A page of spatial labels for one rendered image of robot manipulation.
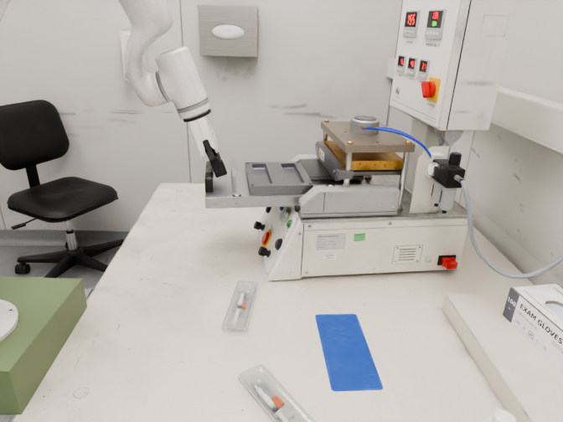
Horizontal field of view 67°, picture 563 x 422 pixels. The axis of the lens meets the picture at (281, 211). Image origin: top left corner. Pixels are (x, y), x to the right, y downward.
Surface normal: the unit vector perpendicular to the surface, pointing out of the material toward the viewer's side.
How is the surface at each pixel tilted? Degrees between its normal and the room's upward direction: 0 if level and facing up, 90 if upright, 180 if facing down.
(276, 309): 0
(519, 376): 0
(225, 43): 90
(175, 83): 95
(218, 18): 90
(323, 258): 90
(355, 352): 0
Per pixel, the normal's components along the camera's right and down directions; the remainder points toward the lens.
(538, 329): -0.98, 0.04
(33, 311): 0.06, -0.94
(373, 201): 0.14, 0.40
